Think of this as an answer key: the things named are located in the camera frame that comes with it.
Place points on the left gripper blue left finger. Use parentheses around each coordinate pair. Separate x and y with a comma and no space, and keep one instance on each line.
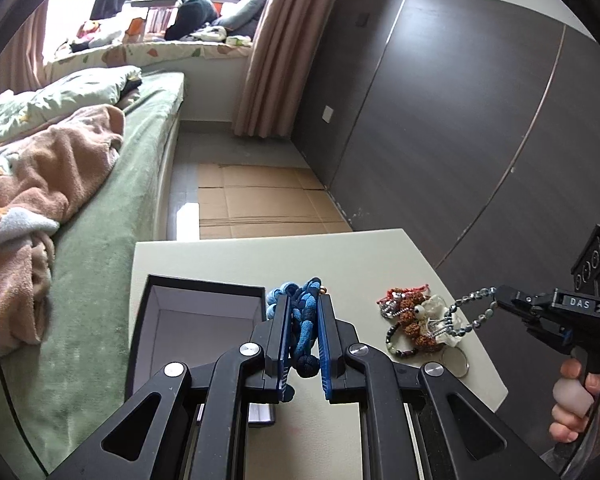
(189,422)

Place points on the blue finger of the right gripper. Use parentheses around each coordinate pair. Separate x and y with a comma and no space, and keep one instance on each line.
(531,309)

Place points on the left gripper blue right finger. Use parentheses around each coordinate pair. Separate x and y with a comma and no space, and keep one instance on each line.
(417,423)

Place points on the black jewelry box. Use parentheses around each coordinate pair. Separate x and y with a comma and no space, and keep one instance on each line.
(188,321)

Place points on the person's right hand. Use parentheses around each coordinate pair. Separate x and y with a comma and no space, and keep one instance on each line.
(572,402)

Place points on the green bed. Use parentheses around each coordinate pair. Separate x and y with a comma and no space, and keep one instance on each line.
(54,394)

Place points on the dark wardrobe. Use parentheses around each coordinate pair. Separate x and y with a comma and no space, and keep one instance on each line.
(472,125)

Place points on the flattened cardboard sheet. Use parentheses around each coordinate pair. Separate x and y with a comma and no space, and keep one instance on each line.
(243,201)

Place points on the pink fleece blanket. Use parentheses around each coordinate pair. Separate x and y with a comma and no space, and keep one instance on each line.
(45,179)

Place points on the light green floral pillow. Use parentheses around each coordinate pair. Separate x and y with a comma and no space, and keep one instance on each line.
(28,110)

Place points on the floral window seat cushion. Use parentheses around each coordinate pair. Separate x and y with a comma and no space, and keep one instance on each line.
(147,54)

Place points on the pink curtain right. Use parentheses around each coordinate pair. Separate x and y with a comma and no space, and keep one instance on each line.
(279,65)

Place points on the pink curtain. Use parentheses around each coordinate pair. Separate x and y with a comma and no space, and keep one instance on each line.
(21,61)
(279,65)

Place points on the pink curtain left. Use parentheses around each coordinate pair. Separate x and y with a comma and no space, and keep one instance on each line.
(21,61)

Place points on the black bag on window seat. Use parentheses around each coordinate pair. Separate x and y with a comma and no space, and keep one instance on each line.
(191,16)

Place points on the grey cushion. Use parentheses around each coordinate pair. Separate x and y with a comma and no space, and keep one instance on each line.
(244,19)

